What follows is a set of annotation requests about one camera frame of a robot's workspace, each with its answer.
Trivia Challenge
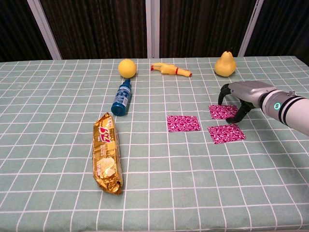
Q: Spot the green checkered tablecloth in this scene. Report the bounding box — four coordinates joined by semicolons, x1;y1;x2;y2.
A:
0;56;309;232

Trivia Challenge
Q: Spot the yellow lemon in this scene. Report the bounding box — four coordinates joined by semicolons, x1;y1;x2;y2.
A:
118;59;137;78

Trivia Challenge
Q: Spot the gold snack packet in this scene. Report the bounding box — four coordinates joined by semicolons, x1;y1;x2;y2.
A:
92;112;124;195

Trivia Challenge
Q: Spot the white partition frame post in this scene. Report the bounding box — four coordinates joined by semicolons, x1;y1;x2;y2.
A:
145;0;160;59
27;0;62;60
238;0;265;58

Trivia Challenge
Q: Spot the yellow pear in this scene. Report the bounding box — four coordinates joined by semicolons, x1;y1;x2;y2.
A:
214;47;237;78

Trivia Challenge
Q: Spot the dark brown curtain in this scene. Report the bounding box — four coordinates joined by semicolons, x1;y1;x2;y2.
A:
40;0;147;60
245;0;309;66
0;0;53;63
159;0;257;59

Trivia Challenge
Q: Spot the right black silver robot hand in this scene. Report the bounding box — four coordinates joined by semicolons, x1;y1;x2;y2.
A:
217;81;276;123

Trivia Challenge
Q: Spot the blue spray bottle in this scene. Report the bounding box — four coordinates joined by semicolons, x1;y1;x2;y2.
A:
111;78;133;117

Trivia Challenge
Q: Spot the yellow rubber chicken toy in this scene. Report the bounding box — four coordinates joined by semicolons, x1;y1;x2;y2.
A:
150;62;193;78

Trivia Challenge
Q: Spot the pink patterned sponge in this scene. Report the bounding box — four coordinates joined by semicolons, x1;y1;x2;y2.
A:
166;115;202;133
207;123;247;145

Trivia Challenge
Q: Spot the magenta patterned packet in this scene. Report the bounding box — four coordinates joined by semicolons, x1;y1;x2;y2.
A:
208;104;240;120

